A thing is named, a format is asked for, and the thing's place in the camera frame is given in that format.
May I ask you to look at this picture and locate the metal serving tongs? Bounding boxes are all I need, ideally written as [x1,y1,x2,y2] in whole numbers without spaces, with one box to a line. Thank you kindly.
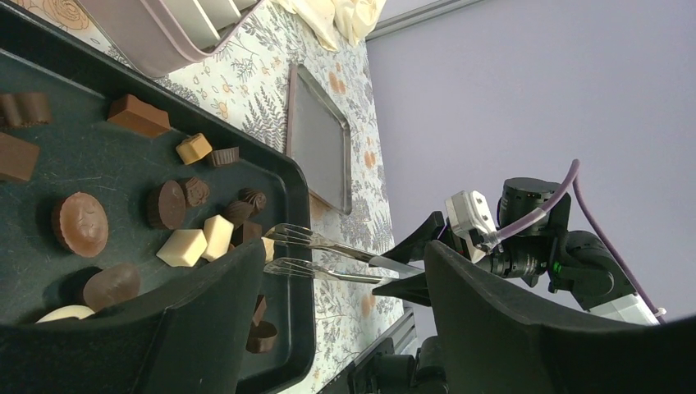
[264,223,424,285]

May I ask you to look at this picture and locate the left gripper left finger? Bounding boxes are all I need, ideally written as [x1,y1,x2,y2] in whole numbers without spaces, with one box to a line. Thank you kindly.
[1,240,266,393]

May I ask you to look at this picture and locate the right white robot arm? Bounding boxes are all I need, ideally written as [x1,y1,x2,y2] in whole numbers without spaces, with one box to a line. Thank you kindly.
[383,177,659,325]

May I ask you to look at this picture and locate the silver metal tray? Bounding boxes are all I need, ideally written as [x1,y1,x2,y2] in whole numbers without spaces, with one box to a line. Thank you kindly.
[286,64,352,215]

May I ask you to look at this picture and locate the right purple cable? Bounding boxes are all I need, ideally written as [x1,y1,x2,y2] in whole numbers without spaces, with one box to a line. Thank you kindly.
[483,158,667,322]

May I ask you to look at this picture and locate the floral table mat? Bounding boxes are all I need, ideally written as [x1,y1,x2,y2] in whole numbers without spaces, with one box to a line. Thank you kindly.
[11,0,406,394]

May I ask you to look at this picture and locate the black plastic tray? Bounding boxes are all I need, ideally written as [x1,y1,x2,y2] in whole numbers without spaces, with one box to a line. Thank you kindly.
[1,3,313,393]

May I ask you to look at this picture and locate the dark round chocolate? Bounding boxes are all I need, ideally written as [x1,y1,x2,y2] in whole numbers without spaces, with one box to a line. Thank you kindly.
[51,192,109,258]

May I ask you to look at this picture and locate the white oval chocolate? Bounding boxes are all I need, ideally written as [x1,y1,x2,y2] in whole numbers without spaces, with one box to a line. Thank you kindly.
[36,305,95,323]

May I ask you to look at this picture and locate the pink grid box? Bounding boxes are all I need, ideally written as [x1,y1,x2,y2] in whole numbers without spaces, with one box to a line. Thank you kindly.
[78,0,259,77]

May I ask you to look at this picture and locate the white chocolate piece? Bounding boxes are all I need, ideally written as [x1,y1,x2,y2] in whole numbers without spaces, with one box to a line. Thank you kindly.
[156,229,208,268]
[202,215,234,262]

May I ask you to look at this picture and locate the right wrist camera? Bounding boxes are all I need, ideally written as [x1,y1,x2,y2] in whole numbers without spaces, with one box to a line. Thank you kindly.
[445,190,499,252]

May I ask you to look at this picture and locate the caramel chocolate piece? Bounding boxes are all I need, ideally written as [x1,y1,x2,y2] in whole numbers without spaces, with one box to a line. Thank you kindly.
[176,133,213,165]

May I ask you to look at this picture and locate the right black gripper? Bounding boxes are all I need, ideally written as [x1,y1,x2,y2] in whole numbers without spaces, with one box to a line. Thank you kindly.
[372,211,550,306]

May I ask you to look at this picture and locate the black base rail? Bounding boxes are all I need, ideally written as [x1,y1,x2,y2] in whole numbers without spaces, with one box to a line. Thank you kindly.
[320,307,451,394]

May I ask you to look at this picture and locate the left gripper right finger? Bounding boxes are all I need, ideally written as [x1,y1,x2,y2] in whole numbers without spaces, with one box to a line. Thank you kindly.
[424,241,695,393]

